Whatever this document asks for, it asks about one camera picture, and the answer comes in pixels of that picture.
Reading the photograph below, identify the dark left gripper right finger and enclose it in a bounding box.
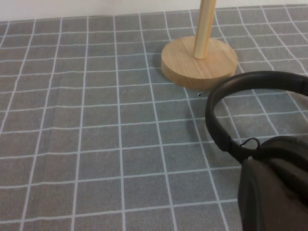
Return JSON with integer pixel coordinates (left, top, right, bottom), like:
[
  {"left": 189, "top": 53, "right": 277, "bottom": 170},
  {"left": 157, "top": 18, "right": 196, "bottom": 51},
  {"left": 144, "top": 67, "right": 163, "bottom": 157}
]
[{"left": 269, "top": 155, "right": 308, "bottom": 211}]

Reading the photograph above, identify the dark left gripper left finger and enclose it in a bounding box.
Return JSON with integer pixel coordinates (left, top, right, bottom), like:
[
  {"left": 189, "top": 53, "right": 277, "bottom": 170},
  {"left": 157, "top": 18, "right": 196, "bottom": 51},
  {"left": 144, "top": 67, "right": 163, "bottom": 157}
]
[{"left": 237, "top": 158, "right": 308, "bottom": 231}]

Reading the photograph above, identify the black over-ear headphones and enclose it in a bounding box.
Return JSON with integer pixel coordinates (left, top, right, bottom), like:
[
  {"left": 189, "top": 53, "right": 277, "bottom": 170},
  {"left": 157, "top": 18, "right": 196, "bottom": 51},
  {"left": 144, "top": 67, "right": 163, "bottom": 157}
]
[{"left": 205, "top": 71, "right": 308, "bottom": 169}]

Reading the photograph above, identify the wooden branched headphone stand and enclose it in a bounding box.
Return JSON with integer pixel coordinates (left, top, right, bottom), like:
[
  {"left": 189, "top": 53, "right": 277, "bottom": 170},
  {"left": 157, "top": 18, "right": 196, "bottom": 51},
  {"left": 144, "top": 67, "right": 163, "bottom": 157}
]
[{"left": 160, "top": 0, "right": 238, "bottom": 90}]

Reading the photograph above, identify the grey white-grid tablecloth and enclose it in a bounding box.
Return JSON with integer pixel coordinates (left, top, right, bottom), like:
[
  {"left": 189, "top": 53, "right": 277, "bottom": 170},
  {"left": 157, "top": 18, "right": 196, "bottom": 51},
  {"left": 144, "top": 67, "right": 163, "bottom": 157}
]
[{"left": 0, "top": 4, "right": 308, "bottom": 231}]

